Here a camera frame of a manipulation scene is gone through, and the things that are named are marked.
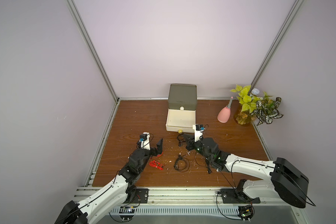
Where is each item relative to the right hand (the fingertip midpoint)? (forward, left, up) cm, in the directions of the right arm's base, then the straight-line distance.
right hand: (183, 133), depth 77 cm
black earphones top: (-2, +2, -6) cm, 7 cm away
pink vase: (+24, -31, -13) cm, 41 cm away
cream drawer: (+17, +2, -12) cm, 21 cm away
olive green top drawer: (+21, +1, -1) cm, 21 cm away
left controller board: (-36, +30, -21) cm, 52 cm away
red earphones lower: (-11, +18, -18) cm, 28 cm away
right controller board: (-34, -32, -21) cm, 51 cm away
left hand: (-2, +16, -3) cm, 16 cm away
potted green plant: (+16, -43, +4) cm, 46 cm away
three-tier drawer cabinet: (+23, +1, +2) cm, 23 cm away
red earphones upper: (-12, +14, -4) cm, 19 cm away
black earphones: (-11, +4, -18) cm, 22 cm away
